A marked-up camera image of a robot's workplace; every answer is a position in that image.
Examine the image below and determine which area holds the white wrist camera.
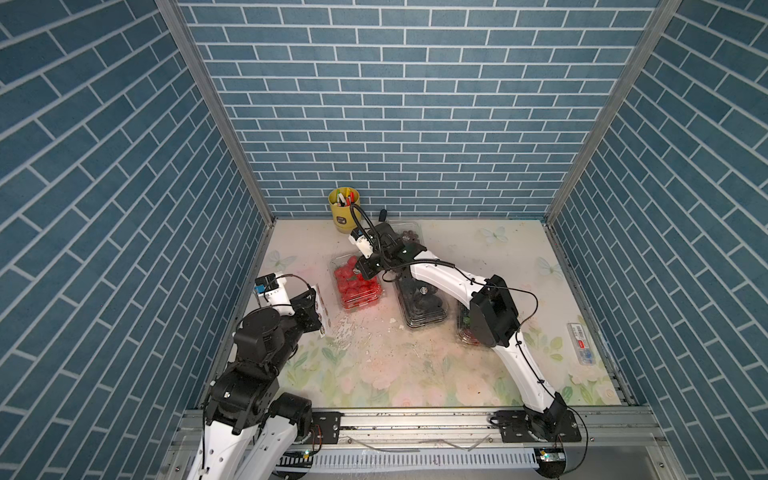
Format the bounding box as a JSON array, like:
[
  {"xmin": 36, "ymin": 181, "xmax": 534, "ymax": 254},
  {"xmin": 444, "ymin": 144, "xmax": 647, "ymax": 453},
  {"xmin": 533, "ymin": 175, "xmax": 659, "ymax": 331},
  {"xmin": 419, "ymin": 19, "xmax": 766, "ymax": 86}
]
[
  {"xmin": 253, "ymin": 273, "xmax": 295, "ymax": 316},
  {"xmin": 348, "ymin": 229, "xmax": 374, "ymax": 259}
]

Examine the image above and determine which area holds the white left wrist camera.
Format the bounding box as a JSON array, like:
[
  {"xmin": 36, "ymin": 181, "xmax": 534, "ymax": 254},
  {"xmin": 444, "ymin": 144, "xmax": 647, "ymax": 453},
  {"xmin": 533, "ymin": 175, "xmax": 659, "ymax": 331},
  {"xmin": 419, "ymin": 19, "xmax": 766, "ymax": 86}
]
[{"xmin": 253, "ymin": 273, "xmax": 295, "ymax": 316}]

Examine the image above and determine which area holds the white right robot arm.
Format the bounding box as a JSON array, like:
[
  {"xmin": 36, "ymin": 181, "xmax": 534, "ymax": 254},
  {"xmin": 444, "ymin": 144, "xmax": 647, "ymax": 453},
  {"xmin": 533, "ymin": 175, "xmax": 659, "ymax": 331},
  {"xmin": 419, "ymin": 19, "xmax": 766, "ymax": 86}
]
[{"xmin": 349, "ymin": 223, "xmax": 586, "ymax": 442}]

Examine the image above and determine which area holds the yellow pen cup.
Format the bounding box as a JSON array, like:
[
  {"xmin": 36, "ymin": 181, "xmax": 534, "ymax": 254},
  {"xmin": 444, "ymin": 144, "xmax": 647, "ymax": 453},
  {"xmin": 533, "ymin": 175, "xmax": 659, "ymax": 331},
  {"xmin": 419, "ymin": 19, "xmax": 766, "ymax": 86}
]
[{"xmin": 328, "ymin": 187, "xmax": 360, "ymax": 234}]

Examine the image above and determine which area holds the clear box of dark grapes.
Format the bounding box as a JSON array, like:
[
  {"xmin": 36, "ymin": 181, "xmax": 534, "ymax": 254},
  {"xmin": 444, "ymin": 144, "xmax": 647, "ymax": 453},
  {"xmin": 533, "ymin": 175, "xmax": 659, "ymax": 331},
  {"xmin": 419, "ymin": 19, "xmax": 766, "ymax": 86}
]
[{"xmin": 392, "ymin": 222, "xmax": 426, "ymax": 256}]

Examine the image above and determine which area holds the black corrugated cable conduit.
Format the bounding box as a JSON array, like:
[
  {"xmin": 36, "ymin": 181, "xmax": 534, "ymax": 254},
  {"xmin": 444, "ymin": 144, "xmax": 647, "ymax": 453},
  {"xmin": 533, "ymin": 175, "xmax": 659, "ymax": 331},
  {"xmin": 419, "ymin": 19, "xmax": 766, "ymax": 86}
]
[{"xmin": 349, "ymin": 202, "xmax": 385, "ymax": 259}]

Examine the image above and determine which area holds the metal base rail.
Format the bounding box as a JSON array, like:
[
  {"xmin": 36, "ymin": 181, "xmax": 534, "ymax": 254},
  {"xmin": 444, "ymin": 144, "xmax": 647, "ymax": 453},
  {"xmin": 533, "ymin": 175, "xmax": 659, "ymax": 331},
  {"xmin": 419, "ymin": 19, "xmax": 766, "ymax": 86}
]
[{"xmin": 312, "ymin": 406, "xmax": 664, "ymax": 449}]

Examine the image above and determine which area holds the white perforated cable tray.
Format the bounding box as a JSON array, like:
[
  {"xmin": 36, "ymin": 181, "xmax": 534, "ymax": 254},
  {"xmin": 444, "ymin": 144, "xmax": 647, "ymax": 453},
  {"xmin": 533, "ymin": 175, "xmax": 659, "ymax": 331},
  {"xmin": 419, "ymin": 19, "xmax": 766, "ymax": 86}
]
[{"xmin": 280, "ymin": 448, "xmax": 539, "ymax": 474}]

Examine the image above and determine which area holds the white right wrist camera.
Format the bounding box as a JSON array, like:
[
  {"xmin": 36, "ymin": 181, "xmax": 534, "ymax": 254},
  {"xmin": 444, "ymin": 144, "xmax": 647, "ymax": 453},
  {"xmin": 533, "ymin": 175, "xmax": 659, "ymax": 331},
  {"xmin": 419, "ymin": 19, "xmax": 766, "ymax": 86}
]
[{"xmin": 348, "ymin": 229, "xmax": 374, "ymax": 259}]

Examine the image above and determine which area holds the clear box of mixed grapes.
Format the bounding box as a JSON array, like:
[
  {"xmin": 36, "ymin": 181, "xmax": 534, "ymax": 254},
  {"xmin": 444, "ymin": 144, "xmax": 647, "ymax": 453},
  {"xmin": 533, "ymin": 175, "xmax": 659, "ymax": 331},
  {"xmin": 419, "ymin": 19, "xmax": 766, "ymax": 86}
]
[{"xmin": 456, "ymin": 303, "xmax": 482, "ymax": 347}]

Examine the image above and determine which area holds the small red white packet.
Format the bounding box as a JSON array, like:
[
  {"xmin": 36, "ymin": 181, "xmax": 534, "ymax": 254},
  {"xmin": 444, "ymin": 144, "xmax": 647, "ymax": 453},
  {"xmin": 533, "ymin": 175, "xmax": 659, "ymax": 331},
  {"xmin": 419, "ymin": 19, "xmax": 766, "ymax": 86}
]
[{"xmin": 568, "ymin": 323, "xmax": 596, "ymax": 366}]

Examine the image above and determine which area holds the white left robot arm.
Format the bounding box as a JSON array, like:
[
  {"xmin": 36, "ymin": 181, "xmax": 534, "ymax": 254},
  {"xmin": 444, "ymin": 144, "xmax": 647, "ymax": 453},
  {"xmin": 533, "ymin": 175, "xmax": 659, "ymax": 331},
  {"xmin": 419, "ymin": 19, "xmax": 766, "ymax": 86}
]
[{"xmin": 187, "ymin": 287, "xmax": 323, "ymax": 479}]

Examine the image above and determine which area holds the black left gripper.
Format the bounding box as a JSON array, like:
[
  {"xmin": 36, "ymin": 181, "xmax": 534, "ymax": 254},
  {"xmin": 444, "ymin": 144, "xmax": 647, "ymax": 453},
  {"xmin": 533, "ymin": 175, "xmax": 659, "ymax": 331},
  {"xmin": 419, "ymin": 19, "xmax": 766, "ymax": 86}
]
[{"xmin": 265, "ymin": 285, "xmax": 321, "ymax": 375}]

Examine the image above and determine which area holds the clear box of strawberries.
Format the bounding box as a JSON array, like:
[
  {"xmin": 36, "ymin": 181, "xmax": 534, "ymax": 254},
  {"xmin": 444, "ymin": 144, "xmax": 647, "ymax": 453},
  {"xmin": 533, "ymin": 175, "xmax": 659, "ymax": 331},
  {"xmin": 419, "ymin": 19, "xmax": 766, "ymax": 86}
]
[{"xmin": 330, "ymin": 254, "xmax": 384, "ymax": 312}]

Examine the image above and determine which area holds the clear box of avocados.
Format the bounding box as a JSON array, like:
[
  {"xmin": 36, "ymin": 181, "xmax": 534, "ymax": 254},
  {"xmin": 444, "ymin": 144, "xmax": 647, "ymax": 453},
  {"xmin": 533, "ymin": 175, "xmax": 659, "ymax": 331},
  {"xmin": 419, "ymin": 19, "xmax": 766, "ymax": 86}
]
[{"xmin": 395, "ymin": 276, "xmax": 447, "ymax": 329}]

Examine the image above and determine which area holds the white fruit sticker sheet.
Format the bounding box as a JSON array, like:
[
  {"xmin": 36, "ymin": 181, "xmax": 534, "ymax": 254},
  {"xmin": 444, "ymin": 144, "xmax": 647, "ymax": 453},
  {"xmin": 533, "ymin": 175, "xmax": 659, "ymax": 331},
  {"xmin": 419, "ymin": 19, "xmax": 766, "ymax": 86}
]
[{"xmin": 313, "ymin": 285, "xmax": 331, "ymax": 337}]

